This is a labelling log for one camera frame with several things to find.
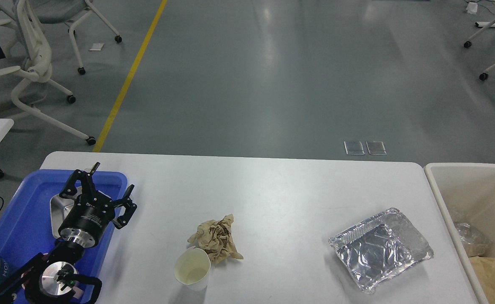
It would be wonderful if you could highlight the right floor socket plate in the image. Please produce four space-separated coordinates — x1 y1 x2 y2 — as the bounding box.
366 141 387 156

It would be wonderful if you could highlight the beige plastic bin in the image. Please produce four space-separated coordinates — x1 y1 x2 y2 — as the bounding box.
424 163 495 304

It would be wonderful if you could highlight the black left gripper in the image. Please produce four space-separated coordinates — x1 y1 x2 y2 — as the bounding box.
58 162 138 248

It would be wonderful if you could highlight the stainless steel tray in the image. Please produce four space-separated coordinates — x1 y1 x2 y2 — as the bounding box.
50 187 81 239

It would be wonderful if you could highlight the aluminium foil container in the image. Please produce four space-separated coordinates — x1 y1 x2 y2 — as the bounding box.
328 207 434 294

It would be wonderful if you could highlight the brown paper bag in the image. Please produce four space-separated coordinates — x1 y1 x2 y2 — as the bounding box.
469 256 495 304

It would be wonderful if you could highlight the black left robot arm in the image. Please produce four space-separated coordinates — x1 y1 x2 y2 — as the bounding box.
0 163 137 304

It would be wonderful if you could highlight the crumpled brown paper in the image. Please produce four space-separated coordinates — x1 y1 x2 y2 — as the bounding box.
187 214 244 264

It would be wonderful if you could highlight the blue plastic tray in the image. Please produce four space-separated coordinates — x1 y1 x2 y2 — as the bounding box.
0 169 130 300

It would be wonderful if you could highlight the white paper on floor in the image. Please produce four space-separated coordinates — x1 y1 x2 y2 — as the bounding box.
89 43 105 52

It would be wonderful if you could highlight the white office chair front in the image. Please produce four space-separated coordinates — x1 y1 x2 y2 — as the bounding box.
0 0 96 146

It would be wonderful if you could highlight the left floor socket plate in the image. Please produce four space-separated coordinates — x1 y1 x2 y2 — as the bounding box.
344 141 365 156

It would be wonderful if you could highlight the floor socket plate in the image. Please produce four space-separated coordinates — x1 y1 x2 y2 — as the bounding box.
344 141 365 156
366 141 387 156

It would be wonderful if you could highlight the clear plastic bag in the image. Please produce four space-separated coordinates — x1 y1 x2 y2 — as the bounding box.
453 222 492 257

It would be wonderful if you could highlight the cream paper cup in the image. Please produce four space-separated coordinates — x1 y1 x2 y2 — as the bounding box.
174 246 212 292

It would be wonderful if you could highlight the pink HOME mug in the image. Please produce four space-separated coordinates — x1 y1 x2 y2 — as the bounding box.
23 274 84 304

